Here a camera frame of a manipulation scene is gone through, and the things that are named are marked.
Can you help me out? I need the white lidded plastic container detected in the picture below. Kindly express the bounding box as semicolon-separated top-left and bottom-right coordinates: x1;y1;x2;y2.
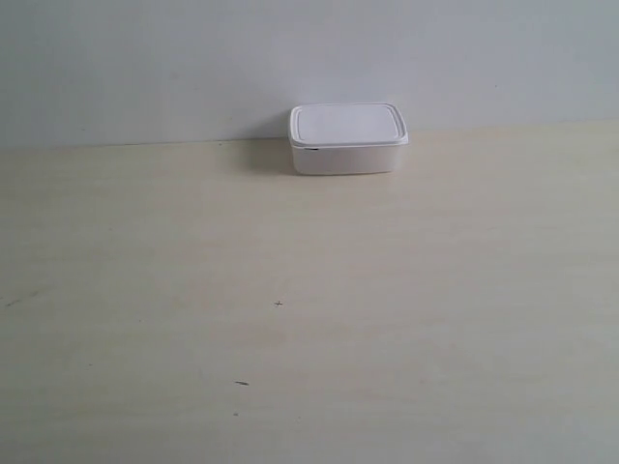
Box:
288;102;409;176

